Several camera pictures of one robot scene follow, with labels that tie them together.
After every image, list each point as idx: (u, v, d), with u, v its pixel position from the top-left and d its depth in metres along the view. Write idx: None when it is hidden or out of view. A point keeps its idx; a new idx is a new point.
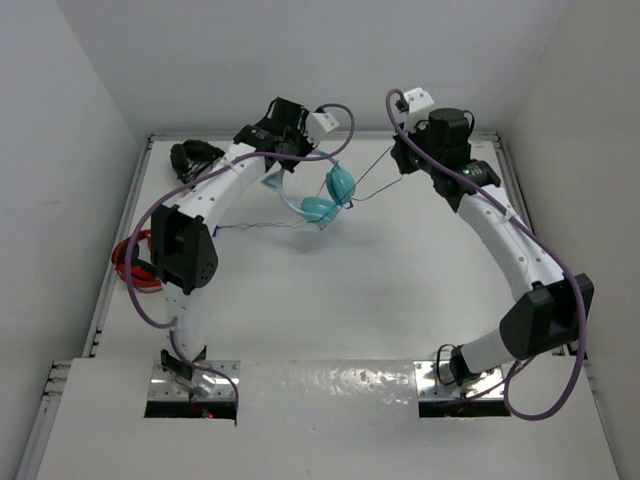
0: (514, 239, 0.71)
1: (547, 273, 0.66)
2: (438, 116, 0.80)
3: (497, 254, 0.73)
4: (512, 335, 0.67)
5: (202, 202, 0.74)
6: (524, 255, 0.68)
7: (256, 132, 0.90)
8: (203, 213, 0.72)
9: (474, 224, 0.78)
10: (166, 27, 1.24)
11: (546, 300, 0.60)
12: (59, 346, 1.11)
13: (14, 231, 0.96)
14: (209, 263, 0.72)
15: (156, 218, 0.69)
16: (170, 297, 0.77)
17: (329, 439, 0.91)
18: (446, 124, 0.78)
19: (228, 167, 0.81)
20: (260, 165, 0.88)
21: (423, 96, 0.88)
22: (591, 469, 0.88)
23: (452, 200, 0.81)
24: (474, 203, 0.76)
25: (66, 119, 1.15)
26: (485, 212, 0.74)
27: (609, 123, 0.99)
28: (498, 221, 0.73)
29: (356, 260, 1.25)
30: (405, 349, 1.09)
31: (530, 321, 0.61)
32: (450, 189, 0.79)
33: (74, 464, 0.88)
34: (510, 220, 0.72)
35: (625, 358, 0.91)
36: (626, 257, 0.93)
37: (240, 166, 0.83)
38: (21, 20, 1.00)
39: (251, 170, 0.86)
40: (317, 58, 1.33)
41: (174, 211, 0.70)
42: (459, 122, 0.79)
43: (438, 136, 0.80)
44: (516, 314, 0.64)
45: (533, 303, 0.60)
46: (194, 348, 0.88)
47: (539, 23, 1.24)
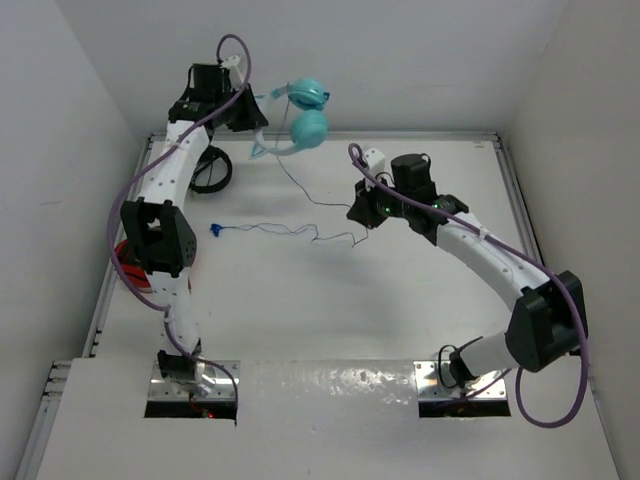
0: (494, 254, 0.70)
1: (533, 276, 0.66)
2: (399, 163, 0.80)
3: (482, 272, 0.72)
4: (520, 349, 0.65)
5: (164, 187, 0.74)
6: (507, 266, 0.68)
7: (188, 106, 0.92)
8: (171, 196, 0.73)
9: (453, 250, 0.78)
10: (166, 27, 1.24)
11: (539, 303, 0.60)
12: (59, 346, 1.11)
13: (14, 231, 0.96)
14: (190, 242, 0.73)
15: (124, 214, 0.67)
16: (159, 287, 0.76)
17: (330, 439, 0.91)
18: (407, 169, 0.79)
19: (175, 146, 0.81)
20: (204, 134, 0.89)
21: (374, 151, 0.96)
22: (590, 469, 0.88)
23: (429, 234, 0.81)
24: (449, 231, 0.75)
25: (66, 119, 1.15)
26: (460, 237, 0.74)
27: (609, 123, 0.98)
28: (473, 242, 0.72)
29: (357, 260, 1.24)
30: (405, 349, 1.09)
31: (532, 328, 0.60)
32: (425, 224, 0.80)
33: (74, 464, 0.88)
34: (486, 237, 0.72)
35: (626, 358, 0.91)
36: (627, 257, 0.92)
37: (186, 143, 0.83)
38: (20, 20, 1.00)
39: (197, 143, 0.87)
40: (317, 58, 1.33)
41: (141, 203, 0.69)
42: (419, 165, 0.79)
43: (402, 182, 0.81)
44: (516, 326, 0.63)
45: (526, 308, 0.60)
46: (191, 340, 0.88)
47: (540, 23, 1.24)
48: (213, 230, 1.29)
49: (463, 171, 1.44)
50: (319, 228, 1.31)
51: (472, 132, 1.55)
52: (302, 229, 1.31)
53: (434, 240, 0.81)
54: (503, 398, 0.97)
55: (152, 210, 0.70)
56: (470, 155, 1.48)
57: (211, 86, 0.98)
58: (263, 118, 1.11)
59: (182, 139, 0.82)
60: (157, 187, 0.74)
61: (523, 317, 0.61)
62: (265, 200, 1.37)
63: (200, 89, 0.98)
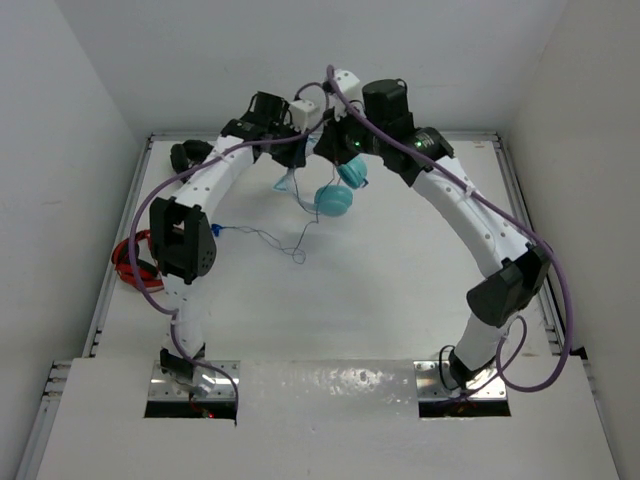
0: (477, 214, 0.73)
1: (512, 248, 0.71)
2: (373, 90, 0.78)
3: (462, 229, 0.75)
4: (481, 307, 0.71)
5: (197, 192, 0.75)
6: (490, 233, 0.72)
7: (242, 125, 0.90)
8: (202, 202, 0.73)
9: (432, 198, 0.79)
10: (166, 27, 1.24)
11: (517, 273, 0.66)
12: (59, 346, 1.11)
13: (14, 232, 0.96)
14: (209, 252, 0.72)
15: (154, 209, 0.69)
16: (170, 290, 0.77)
17: (330, 439, 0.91)
18: (383, 96, 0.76)
19: (219, 158, 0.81)
20: (250, 154, 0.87)
21: (348, 75, 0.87)
22: (590, 469, 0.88)
23: (406, 175, 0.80)
24: (431, 180, 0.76)
25: (66, 119, 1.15)
26: (445, 190, 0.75)
27: (609, 123, 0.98)
28: (459, 198, 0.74)
29: (356, 260, 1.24)
30: (405, 349, 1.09)
31: (503, 296, 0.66)
32: (402, 162, 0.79)
33: (74, 464, 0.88)
34: (471, 195, 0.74)
35: (625, 358, 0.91)
36: (626, 257, 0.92)
37: (231, 157, 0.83)
38: (20, 21, 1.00)
39: (241, 161, 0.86)
40: (317, 58, 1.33)
41: (172, 202, 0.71)
42: (396, 92, 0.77)
43: (377, 110, 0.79)
44: (484, 290, 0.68)
45: (507, 281, 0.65)
46: (195, 344, 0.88)
47: (540, 23, 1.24)
48: (213, 230, 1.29)
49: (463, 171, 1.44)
50: (319, 228, 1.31)
51: (472, 132, 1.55)
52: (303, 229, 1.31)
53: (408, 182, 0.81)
54: (504, 398, 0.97)
55: (181, 211, 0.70)
56: (470, 155, 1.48)
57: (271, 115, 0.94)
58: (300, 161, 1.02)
59: (228, 153, 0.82)
60: (192, 191, 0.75)
61: (497, 288, 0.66)
62: (266, 200, 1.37)
63: (258, 113, 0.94)
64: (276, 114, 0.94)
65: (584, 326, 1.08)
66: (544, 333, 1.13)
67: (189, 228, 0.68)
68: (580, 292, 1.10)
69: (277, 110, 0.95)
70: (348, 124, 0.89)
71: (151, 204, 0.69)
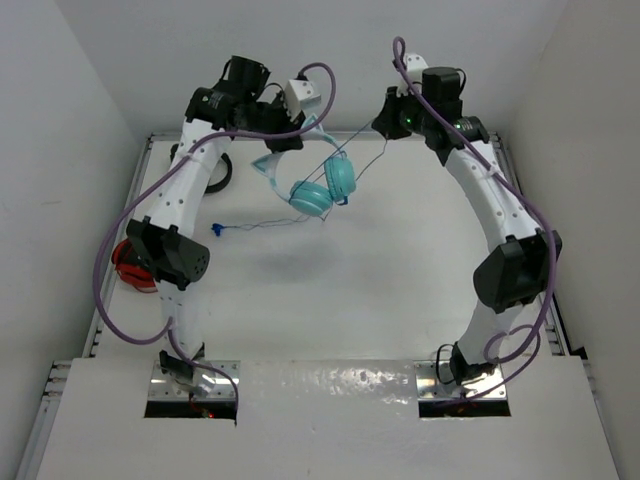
0: (495, 194, 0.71)
1: (522, 229, 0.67)
2: (431, 72, 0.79)
3: (478, 206, 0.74)
4: (483, 285, 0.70)
5: (172, 207, 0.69)
6: (502, 210, 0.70)
7: (208, 98, 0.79)
8: (177, 222, 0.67)
9: (460, 177, 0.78)
10: (166, 27, 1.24)
11: (518, 253, 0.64)
12: (59, 346, 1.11)
13: (14, 231, 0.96)
14: (200, 257, 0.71)
15: (131, 237, 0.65)
16: (165, 295, 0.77)
17: (330, 439, 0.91)
18: (438, 79, 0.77)
19: (188, 158, 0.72)
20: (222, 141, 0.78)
21: (419, 59, 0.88)
22: (590, 469, 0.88)
23: (441, 152, 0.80)
24: (461, 157, 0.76)
25: (66, 119, 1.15)
26: (470, 168, 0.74)
27: (609, 123, 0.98)
28: (482, 177, 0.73)
29: (356, 260, 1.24)
30: (406, 349, 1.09)
31: (501, 270, 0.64)
32: (440, 140, 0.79)
33: (74, 464, 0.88)
34: (494, 176, 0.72)
35: (625, 358, 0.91)
36: (627, 256, 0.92)
37: (201, 152, 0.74)
38: (20, 21, 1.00)
39: (213, 152, 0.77)
40: (317, 58, 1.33)
41: (146, 225, 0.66)
42: (451, 78, 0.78)
43: (429, 92, 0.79)
44: (488, 263, 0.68)
45: (506, 256, 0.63)
46: (192, 346, 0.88)
47: (540, 23, 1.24)
48: (213, 230, 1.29)
49: None
50: (319, 228, 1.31)
51: None
52: (303, 228, 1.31)
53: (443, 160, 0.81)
54: (503, 398, 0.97)
55: (158, 237, 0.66)
56: None
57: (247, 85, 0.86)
58: (298, 143, 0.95)
59: (196, 149, 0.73)
60: (164, 206, 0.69)
61: (497, 261, 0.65)
62: (266, 199, 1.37)
63: (232, 81, 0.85)
64: (254, 83, 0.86)
65: (585, 326, 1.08)
66: (544, 333, 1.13)
67: (170, 252, 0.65)
68: (582, 291, 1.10)
69: (258, 75, 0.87)
70: (406, 102, 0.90)
71: (127, 229, 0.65)
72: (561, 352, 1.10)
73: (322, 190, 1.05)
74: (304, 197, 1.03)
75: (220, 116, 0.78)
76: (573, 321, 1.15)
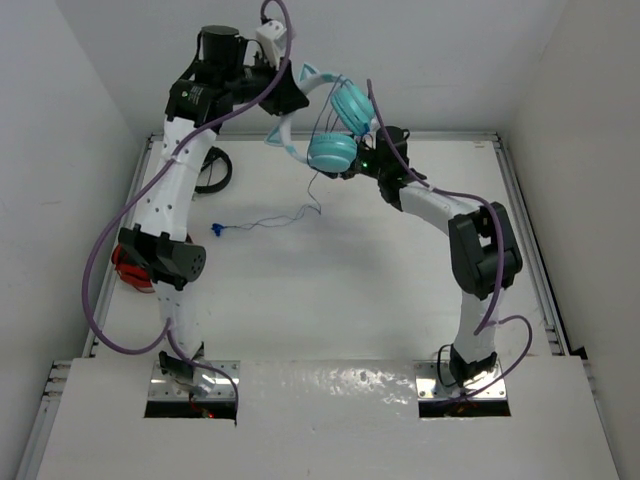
0: (440, 199, 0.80)
1: (468, 208, 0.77)
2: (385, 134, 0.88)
3: (434, 219, 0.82)
4: (463, 275, 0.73)
5: (161, 213, 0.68)
6: (447, 204, 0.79)
7: (187, 93, 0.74)
8: (168, 229, 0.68)
9: (415, 211, 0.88)
10: (166, 26, 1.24)
11: (468, 224, 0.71)
12: (59, 346, 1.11)
13: (14, 231, 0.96)
14: (196, 257, 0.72)
15: (126, 245, 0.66)
16: (163, 296, 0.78)
17: (330, 439, 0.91)
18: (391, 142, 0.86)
19: (172, 161, 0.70)
20: (207, 134, 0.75)
21: None
22: (590, 469, 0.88)
23: (395, 201, 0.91)
24: (408, 192, 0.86)
25: (66, 119, 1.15)
26: (416, 193, 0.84)
27: (610, 123, 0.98)
28: (424, 193, 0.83)
29: (356, 260, 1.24)
30: (406, 349, 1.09)
31: (460, 242, 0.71)
32: (391, 193, 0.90)
33: (74, 464, 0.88)
34: (434, 189, 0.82)
35: (626, 358, 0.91)
36: (627, 256, 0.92)
37: (184, 153, 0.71)
38: (20, 21, 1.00)
39: (198, 150, 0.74)
40: (317, 58, 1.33)
41: (137, 233, 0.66)
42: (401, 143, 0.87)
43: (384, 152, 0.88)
44: (452, 250, 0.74)
45: (457, 228, 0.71)
46: (192, 345, 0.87)
47: (540, 23, 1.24)
48: (213, 230, 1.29)
49: (464, 172, 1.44)
50: (319, 228, 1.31)
51: (472, 132, 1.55)
52: (304, 229, 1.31)
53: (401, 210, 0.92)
54: (503, 398, 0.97)
55: (151, 242, 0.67)
56: (470, 155, 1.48)
57: (223, 63, 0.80)
58: (304, 100, 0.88)
59: (181, 151, 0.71)
60: (154, 212, 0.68)
61: (455, 237, 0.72)
62: (266, 199, 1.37)
63: (207, 64, 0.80)
64: (231, 58, 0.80)
65: (585, 326, 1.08)
66: (544, 333, 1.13)
67: (165, 257, 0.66)
68: (582, 292, 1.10)
69: (231, 48, 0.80)
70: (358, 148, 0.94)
71: (121, 239, 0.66)
72: (561, 352, 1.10)
73: (342, 136, 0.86)
74: (327, 150, 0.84)
75: (203, 110, 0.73)
76: (573, 321, 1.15)
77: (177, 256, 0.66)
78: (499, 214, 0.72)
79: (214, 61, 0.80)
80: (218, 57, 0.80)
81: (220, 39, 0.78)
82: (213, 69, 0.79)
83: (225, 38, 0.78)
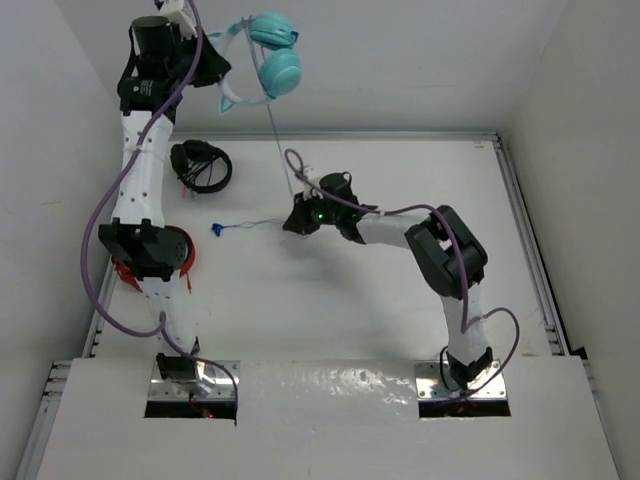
0: (392, 219, 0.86)
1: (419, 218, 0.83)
2: (327, 184, 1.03)
3: (394, 239, 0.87)
4: (436, 282, 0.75)
5: (137, 202, 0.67)
6: (399, 222, 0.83)
7: (139, 88, 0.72)
8: (148, 216, 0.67)
9: (373, 236, 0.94)
10: None
11: (424, 232, 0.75)
12: (59, 346, 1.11)
13: (14, 231, 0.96)
14: (177, 244, 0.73)
15: (107, 240, 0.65)
16: (151, 291, 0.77)
17: (330, 440, 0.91)
18: (333, 190, 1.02)
19: (138, 150, 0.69)
20: (165, 121, 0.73)
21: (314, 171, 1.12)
22: (591, 469, 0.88)
23: (357, 236, 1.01)
24: (364, 224, 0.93)
25: (66, 118, 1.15)
26: (370, 221, 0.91)
27: (610, 122, 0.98)
28: (377, 219, 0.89)
29: (356, 260, 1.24)
30: (405, 349, 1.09)
31: (423, 251, 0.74)
32: (350, 228, 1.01)
33: (74, 464, 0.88)
34: (384, 213, 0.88)
35: (626, 358, 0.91)
36: (627, 255, 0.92)
37: (149, 142, 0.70)
38: (20, 21, 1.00)
39: (161, 137, 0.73)
40: (317, 58, 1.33)
41: (117, 226, 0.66)
42: (342, 186, 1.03)
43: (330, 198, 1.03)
44: (420, 263, 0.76)
45: (414, 237, 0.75)
46: (189, 340, 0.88)
47: (539, 23, 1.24)
48: (213, 230, 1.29)
49: (464, 172, 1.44)
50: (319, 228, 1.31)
51: (472, 132, 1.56)
52: None
53: (365, 242, 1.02)
54: (503, 398, 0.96)
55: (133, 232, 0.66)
56: (470, 155, 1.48)
57: (163, 52, 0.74)
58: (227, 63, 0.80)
59: (144, 140, 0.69)
60: (130, 203, 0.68)
61: (418, 249, 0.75)
62: (267, 198, 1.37)
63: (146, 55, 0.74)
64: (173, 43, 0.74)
65: (585, 326, 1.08)
66: (544, 333, 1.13)
67: (150, 245, 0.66)
68: (582, 292, 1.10)
69: (168, 34, 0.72)
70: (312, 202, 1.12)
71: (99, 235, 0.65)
72: (561, 352, 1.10)
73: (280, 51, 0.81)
74: (268, 66, 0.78)
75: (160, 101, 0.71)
76: (573, 321, 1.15)
77: (162, 240, 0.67)
78: (449, 217, 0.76)
79: (152, 51, 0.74)
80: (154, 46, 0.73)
81: (151, 30, 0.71)
82: (154, 61, 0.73)
83: (155, 28, 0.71)
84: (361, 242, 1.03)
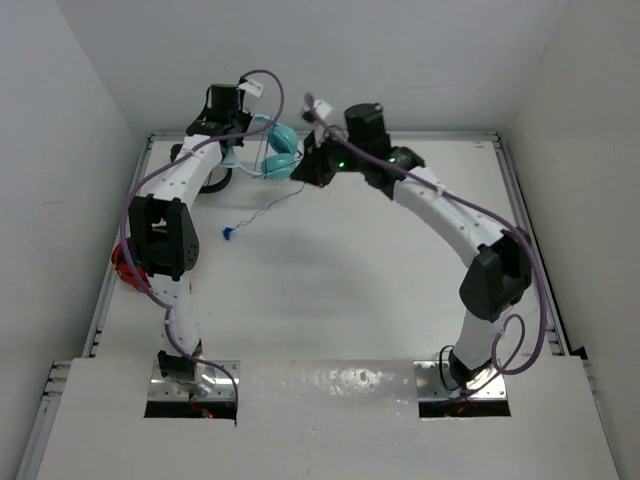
0: (450, 210, 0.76)
1: (488, 235, 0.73)
2: (353, 114, 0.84)
3: (440, 227, 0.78)
4: (473, 299, 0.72)
5: (175, 187, 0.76)
6: (464, 224, 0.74)
7: (207, 125, 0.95)
8: (181, 196, 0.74)
9: (412, 205, 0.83)
10: (167, 27, 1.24)
11: (494, 258, 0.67)
12: (59, 346, 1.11)
13: (14, 231, 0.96)
14: (193, 245, 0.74)
15: (133, 209, 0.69)
16: (159, 290, 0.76)
17: (330, 439, 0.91)
18: (363, 121, 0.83)
19: (190, 153, 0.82)
20: (218, 150, 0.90)
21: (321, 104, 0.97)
22: (591, 469, 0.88)
23: (385, 190, 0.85)
24: (406, 187, 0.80)
25: (67, 119, 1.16)
26: (419, 194, 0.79)
27: (610, 122, 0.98)
28: (431, 199, 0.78)
29: (356, 260, 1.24)
30: (405, 349, 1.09)
31: (486, 278, 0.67)
32: (381, 180, 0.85)
33: (74, 464, 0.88)
34: (443, 194, 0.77)
35: (626, 358, 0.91)
36: (627, 255, 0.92)
37: (201, 152, 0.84)
38: (20, 20, 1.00)
39: (210, 157, 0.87)
40: (317, 58, 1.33)
41: (149, 200, 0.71)
42: (374, 116, 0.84)
43: (358, 135, 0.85)
44: (471, 280, 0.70)
45: (485, 265, 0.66)
46: (192, 341, 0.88)
47: (539, 24, 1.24)
48: (225, 233, 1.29)
49: (464, 172, 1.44)
50: (319, 228, 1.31)
51: (472, 132, 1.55)
52: (304, 229, 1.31)
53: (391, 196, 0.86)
54: (504, 398, 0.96)
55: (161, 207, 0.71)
56: (470, 155, 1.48)
57: (228, 108, 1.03)
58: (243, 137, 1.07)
59: (198, 148, 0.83)
60: (168, 187, 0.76)
61: (479, 274, 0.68)
62: (266, 199, 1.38)
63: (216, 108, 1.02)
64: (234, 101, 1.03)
65: (585, 326, 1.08)
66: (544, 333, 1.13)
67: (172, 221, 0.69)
68: (582, 292, 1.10)
69: (235, 98, 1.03)
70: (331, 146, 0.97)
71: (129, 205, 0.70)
72: (561, 352, 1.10)
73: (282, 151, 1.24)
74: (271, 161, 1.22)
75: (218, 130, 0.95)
76: (573, 321, 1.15)
77: (184, 221, 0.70)
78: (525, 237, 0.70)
79: (221, 104, 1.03)
80: (224, 101, 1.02)
81: (226, 88, 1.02)
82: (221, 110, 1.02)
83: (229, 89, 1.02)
84: (387, 193, 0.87)
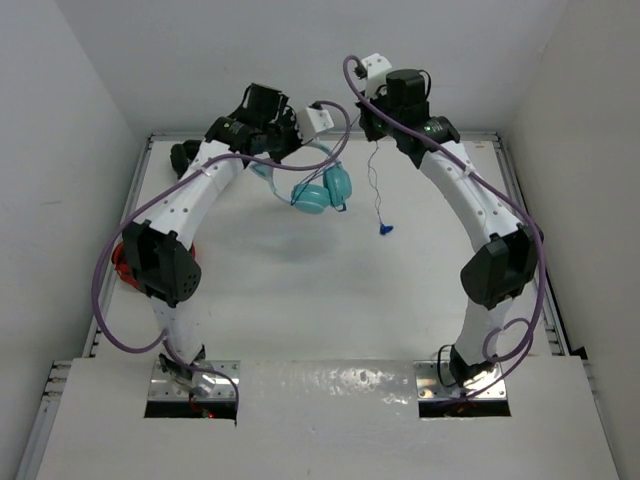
0: (472, 192, 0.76)
1: (503, 225, 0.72)
2: (396, 76, 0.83)
3: (458, 207, 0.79)
4: (471, 283, 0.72)
5: (175, 214, 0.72)
6: (482, 210, 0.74)
7: (229, 125, 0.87)
8: (178, 228, 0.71)
9: (435, 178, 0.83)
10: (167, 27, 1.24)
11: (501, 249, 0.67)
12: (59, 345, 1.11)
13: (14, 231, 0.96)
14: (191, 276, 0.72)
15: (127, 237, 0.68)
16: (158, 309, 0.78)
17: (330, 439, 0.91)
18: (404, 82, 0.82)
19: (200, 172, 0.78)
20: (237, 164, 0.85)
21: (380, 61, 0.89)
22: (591, 469, 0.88)
23: (414, 157, 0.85)
24: (435, 159, 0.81)
25: (66, 119, 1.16)
26: (446, 169, 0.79)
27: (610, 121, 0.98)
28: (458, 177, 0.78)
29: (356, 260, 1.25)
30: (405, 349, 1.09)
31: (488, 269, 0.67)
32: (412, 145, 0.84)
33: (74, 464, 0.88)
34: (469, 175, 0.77)
35: (626, 358, 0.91)
36: (627, 254, 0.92)
37: (213, 170, 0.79)
38: (20, 21, 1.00)
39: (225, 172, 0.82)
40: (318, 58, 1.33)
41: (145, 228, 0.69)
42: (415, 79, 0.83)
43: (397, 95, 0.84)
44: (473, 264, 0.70)
45: (491, 255, 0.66)
46: (191, 350, 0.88)
47: (539, 24, 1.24)
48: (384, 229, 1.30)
49: None
50: (319, 228, 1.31)
51: (472, 132, 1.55)
52: (303, 229, 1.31)
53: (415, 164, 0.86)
54: (503, 398, 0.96)
55: (157, 237, 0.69)
56: (470, 155, 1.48)
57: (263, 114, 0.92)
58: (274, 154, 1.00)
59: (210, 166, 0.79)
60: (169, 213, 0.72)
61: (484, 261, 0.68)
62: (266, 199, 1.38)
63: (251, 110, 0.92)
64: (270, 109, 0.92)
65: (585, 327, 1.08)
66: (544, 333, 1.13)
67: (165, 255, 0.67)
68: (582, 292, 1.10)
69: (273, 106, 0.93)
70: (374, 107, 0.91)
71: (125, 229, 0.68)
72: (561, 352, 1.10)
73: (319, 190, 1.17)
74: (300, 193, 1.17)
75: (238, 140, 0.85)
76: (573, 321, 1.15)
77: (177, 257, 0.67)
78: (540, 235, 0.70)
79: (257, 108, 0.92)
80: (260, 105, 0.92)
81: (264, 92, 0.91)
82: (254, 115, 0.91)
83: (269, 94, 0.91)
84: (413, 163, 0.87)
